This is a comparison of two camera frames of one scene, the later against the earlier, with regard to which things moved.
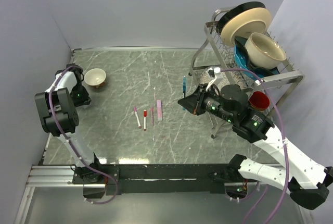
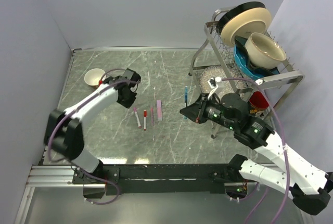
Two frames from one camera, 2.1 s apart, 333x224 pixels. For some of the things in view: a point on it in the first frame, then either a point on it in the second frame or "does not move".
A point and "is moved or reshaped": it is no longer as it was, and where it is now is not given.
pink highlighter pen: (159, 110) does not move
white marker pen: (135, 110) does not move
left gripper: (85, 100) -> (128, 103)
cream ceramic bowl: (263, 52) does not move
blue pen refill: (184, 88) is moved or reshaped
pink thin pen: (152, 115) does not move
